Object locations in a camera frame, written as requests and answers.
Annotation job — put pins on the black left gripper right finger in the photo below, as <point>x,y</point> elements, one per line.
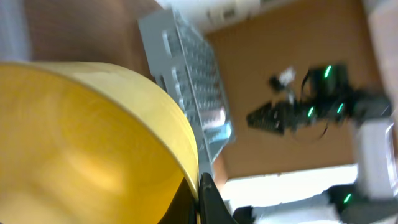
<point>211,206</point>

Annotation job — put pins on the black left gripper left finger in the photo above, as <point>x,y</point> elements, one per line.
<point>182,207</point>

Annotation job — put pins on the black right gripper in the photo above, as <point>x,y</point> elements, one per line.
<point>284,115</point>

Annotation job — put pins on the yellow bowl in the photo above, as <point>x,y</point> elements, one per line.
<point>87,142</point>

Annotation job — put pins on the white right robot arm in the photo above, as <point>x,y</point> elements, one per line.
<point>373,196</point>

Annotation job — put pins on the grey dishwasher rack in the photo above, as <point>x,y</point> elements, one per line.
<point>184,65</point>

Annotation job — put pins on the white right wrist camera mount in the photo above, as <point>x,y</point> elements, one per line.
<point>287,76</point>

